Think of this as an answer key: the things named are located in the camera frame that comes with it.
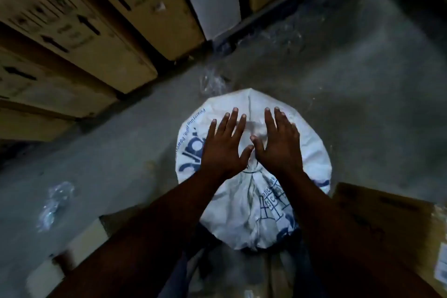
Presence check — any person's left hand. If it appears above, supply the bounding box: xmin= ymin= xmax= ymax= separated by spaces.
xmin=201 ymin=108 xmax=255 ymax=181

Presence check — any person's right hand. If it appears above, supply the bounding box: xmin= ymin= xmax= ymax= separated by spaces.
xmin=250 ymin=107 xmax=305 ymax=179

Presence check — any white woven sack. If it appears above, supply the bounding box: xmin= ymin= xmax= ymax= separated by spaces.
xmin=174 ymin=88 xmax=332 ymax=251

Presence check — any person's right forearm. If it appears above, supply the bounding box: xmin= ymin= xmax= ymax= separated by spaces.
xmin=276 ymin=168 xmax=442 ymax=298

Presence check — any person's left forearm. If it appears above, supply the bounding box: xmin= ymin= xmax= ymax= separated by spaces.
xmin=47 ymin=168 xmax=230 ymax=298

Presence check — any person's left leg in jeans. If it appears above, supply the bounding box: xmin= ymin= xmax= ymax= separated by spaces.
xmin=159 ymin=252 xmax=191 ymax=298

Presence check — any crumpled clear plastic scrap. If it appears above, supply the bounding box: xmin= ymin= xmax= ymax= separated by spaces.
xmin=36 ymin=181 xmax=76 ymax=232
xmin=199 ymin=65 xmax=231 ymax=96

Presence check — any brown cardboard box with tape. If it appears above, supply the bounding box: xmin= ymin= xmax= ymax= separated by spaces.
xmin=332 ymin=182 xmax=447 ymax=295

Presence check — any row of tall cardboard boxes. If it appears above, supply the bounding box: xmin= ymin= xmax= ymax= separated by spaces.
xmin=0 ymin=0 xmax=327 ymax=143

